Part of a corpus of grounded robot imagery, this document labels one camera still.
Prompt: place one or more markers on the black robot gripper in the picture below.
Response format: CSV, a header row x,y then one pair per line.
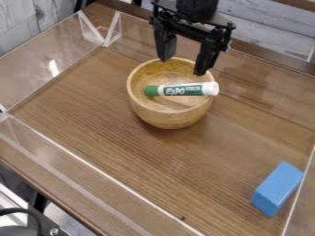
x,y
193,19

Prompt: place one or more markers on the clear acrylic corner bracket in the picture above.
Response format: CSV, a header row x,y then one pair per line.
x,y
100,35

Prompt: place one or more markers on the green Expo marker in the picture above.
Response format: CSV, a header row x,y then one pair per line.
x,y
188,89

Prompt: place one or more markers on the black metal stand base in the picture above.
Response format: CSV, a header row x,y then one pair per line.
x,y
49,228

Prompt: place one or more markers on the brown wooden bowl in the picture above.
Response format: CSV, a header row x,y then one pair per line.
x,y
168,112

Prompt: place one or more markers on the blue rectangular block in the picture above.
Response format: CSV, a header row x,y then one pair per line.
x,y
276,188

